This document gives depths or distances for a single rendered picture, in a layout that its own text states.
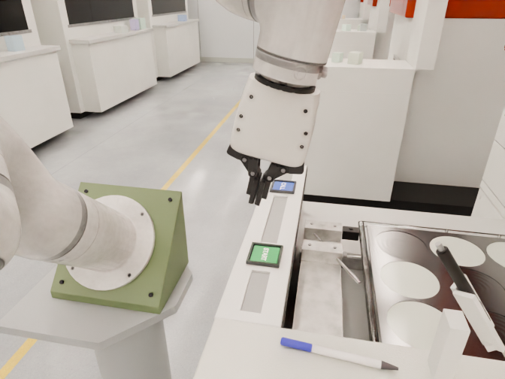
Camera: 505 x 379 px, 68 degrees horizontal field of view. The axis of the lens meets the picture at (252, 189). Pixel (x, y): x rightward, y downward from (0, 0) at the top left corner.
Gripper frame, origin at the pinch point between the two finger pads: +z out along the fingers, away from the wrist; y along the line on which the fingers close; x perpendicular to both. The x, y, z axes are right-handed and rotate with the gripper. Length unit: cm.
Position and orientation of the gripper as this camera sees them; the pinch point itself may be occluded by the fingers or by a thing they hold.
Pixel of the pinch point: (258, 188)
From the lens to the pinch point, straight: 53.2
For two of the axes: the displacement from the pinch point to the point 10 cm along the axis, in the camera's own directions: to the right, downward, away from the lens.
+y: -9.6, -2.7, 0.7
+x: -1.9, 4.5, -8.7
